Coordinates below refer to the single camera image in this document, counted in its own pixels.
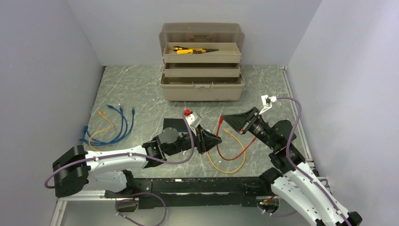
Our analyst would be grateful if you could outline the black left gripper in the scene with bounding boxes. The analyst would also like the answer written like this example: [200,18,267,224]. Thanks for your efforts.
[167,124,222,157]

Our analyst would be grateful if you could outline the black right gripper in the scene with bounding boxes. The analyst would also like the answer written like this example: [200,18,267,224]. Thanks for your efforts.
[221,106,278,150]

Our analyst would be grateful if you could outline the red ethernet cable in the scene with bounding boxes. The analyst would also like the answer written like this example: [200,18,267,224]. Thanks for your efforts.
[215,113,257,162]

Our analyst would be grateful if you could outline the black network switch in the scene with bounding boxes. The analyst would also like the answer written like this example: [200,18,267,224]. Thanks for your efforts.
[163,118,188,133]

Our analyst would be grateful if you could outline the blue ethernet cable long loop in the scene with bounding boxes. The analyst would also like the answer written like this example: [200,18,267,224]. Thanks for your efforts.
[92,105,135,146]

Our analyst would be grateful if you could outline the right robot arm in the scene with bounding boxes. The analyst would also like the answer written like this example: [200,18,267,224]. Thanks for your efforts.
[221,107,363,226]

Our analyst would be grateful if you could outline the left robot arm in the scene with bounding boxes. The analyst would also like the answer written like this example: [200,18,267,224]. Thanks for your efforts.
[45,126,222,198]

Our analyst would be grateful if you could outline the beige plastic toolbox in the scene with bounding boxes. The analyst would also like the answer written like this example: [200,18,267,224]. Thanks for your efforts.
[159,23,245,101]

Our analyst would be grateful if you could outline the yellow black pliers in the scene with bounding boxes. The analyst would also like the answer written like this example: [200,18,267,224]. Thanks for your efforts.
[176,48,219,54]

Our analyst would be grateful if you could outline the yellow black screwdriver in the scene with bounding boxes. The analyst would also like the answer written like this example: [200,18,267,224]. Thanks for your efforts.
[173,46,194,52]

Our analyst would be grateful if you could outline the aluminium frame rail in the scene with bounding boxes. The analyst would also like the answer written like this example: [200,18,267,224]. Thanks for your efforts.
[49,66,332,226]

